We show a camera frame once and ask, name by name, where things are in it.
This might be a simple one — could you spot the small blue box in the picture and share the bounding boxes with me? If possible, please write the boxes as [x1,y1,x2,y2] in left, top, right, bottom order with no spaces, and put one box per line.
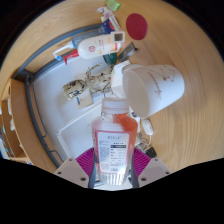
[99,19,116,34]

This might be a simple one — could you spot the white box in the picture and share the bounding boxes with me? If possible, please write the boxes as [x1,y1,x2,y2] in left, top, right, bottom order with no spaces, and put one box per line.
[110,61,133,98]

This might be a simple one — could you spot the dark green round lid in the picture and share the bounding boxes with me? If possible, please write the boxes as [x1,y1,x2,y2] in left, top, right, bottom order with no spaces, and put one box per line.
[102,52,118,65]

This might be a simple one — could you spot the small green packet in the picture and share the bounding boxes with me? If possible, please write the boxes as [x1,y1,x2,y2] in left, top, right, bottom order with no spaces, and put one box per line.
[105,0,121,12]

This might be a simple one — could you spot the thin white desk lamp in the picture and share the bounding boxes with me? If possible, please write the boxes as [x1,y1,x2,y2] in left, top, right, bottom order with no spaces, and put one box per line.
[55,99,114,138]

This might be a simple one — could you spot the flat round red coaster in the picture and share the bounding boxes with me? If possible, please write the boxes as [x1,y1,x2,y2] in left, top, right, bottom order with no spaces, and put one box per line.
[125,12,149,41]

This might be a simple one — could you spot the small white device with screen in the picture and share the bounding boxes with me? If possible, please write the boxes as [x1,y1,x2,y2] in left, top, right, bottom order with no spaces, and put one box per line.
[112,30,126,44]

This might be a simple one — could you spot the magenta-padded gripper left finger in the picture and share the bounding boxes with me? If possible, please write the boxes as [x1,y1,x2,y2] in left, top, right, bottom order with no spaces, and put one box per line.
[53,147,98,189]

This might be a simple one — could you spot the small black charger block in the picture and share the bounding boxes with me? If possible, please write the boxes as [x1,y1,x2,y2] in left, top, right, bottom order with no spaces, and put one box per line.
[144,146,158,158]

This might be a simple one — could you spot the white wall plate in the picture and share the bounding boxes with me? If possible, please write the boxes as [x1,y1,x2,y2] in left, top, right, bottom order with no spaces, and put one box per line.
[75,93,94,109]

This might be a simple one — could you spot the white lotion bottle red pump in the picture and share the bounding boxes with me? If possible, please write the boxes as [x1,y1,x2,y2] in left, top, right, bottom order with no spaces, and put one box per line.
[63,31,123,66]

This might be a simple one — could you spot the small white oval case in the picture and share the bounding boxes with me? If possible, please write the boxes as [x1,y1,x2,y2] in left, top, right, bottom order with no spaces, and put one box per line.
[141,118,155,136]

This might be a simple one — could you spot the clear bottle with pink drink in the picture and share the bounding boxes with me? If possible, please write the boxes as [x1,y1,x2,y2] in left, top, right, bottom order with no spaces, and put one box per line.
[91,97,139,186]

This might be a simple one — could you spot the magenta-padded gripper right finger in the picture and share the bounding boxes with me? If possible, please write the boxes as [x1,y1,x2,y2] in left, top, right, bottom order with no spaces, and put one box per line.
[130,148,173,188]

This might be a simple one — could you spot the dark grey flat bar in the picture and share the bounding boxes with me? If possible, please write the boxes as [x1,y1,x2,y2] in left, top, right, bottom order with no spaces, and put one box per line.
[117,42,138,63]

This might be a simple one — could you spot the white cup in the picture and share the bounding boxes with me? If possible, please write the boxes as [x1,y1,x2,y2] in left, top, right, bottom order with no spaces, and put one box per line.
[121,63,185,119]

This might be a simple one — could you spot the brown tree figure toy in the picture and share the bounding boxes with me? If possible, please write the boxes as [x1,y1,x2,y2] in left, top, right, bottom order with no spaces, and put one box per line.
[62,64,114,101]

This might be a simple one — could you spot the grey metal shelf frame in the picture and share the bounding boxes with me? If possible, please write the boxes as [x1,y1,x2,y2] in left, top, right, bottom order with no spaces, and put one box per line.
[14,23,104,168]

